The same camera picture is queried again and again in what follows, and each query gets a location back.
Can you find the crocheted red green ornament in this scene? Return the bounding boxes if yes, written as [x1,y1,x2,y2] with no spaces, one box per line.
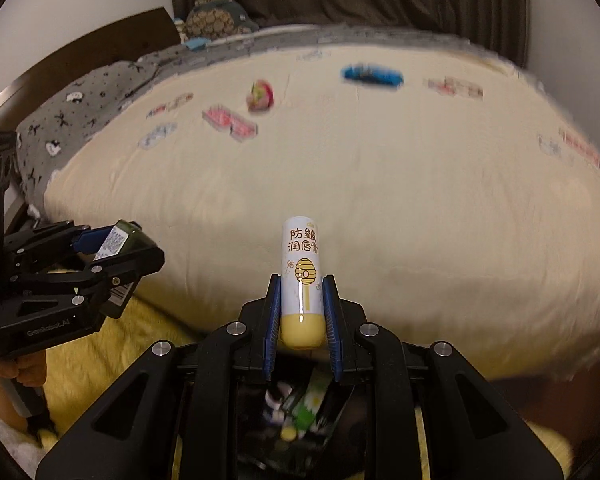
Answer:
[246,79,274,113]

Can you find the brown wooden headboard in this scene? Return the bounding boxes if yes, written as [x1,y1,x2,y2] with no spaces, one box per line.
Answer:
[0,8,181,131]

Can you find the yellow fuzzy trash bag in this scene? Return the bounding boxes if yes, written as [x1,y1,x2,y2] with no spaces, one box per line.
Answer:
[0,296,577,480]

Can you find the small blue object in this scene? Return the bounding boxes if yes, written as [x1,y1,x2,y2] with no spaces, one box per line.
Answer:
[183,37,211,51]

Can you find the brown patterned plush toy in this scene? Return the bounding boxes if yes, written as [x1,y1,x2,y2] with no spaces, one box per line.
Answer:
[182,0,260,40]

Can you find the grey patterned bed sheet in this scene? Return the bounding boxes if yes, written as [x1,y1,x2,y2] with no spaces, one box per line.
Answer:
[14,24,481,212]

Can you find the cream cartoon print blanket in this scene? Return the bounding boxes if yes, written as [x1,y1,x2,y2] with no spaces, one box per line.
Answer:
[44,44,600,378]

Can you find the blue wet wipes pack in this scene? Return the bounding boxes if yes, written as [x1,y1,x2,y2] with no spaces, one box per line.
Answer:
[341,64,404,88]

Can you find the dark trash inside bag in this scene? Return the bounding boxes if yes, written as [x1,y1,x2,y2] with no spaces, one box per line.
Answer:
[257,362,354,451]

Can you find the white yellow lip balm tube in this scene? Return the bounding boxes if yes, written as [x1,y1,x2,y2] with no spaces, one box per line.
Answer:
[280,216,326,351]

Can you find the person's left hand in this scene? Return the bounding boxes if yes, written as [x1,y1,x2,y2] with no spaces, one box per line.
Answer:
[0,350,47,388]

